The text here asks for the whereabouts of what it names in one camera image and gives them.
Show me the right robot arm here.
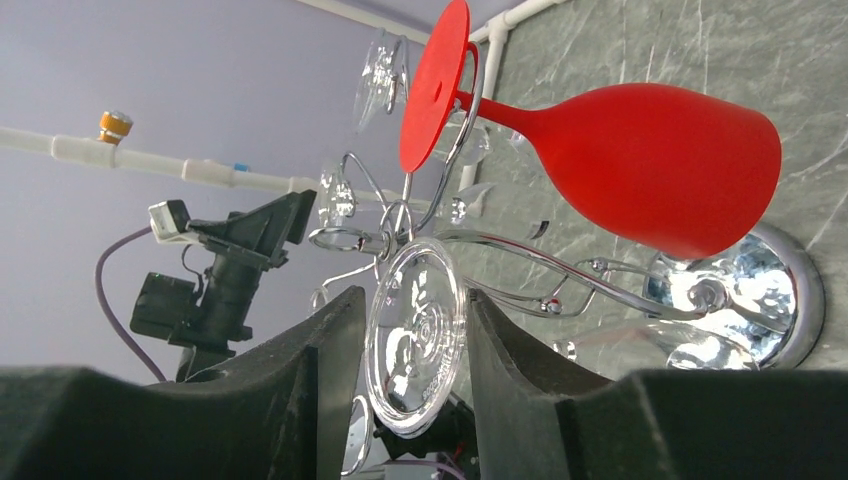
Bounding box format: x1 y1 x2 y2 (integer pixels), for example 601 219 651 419
1 287 847 479

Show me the clear wine glass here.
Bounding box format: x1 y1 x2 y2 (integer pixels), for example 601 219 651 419
365 230 760 438
352 28 410 134
318 162 555 240
340 394 375 477

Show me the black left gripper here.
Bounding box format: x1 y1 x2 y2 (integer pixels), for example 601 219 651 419
168 190 317 352

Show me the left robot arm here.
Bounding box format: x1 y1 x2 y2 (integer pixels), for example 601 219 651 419
130 190 317 381

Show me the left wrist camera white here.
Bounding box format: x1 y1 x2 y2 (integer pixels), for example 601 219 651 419
148 199 197 244

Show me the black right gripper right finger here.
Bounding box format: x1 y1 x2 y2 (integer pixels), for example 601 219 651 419
467 290 847 479

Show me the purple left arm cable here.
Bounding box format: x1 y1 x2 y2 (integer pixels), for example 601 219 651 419
94 226 168 384

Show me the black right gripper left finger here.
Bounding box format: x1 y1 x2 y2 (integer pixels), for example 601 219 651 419
1 286 366 479

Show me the orange pipe fitting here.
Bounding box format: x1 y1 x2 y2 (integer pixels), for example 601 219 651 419
98 110 134 145

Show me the chrome wine glass rack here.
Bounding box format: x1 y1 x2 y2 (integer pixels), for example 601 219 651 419
307 42 827 372

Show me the red plastic wine glass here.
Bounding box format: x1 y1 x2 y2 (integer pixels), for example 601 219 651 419
399 1 782 259

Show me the clear wine glass back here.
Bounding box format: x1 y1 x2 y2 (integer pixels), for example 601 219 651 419
352 28 410 134

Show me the white PVC pipe frame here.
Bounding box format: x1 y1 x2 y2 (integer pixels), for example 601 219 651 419
0 0 571 213

